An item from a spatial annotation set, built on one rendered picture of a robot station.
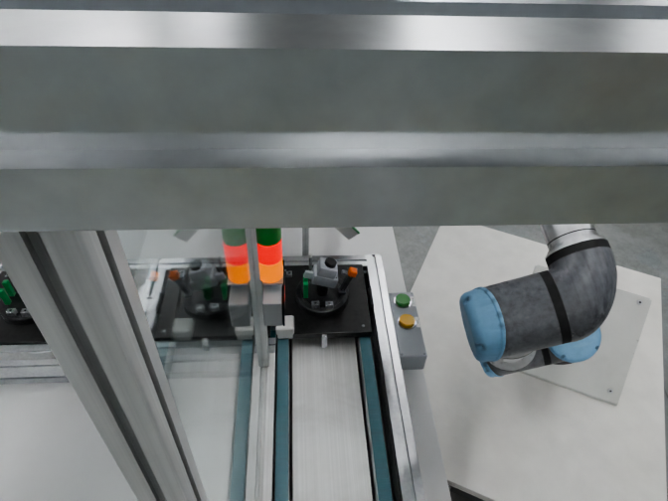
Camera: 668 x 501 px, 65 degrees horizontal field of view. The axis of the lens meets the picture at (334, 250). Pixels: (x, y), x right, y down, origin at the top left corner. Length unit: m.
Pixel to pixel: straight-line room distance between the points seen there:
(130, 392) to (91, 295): 0.07
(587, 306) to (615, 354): 0.67
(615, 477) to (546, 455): 0.15
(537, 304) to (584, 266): 0.09
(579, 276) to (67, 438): 1.13
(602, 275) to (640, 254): 2.60
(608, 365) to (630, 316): 0.13
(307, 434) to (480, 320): 0.56
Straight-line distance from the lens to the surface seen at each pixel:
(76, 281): 0.21
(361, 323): 1.34
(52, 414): 1.45
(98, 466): 1.35
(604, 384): 1.51
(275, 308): 1.03
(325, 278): 1.31
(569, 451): 1.41
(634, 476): 1.45
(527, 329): 0.83
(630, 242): 3.52
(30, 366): 1.47
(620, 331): 1.50
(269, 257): 0.98
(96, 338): 0.23
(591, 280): 0.85
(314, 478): 1.19
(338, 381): 1.30
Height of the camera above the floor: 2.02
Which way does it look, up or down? 44 degrees down
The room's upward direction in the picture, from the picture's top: 3 degrees clockwise
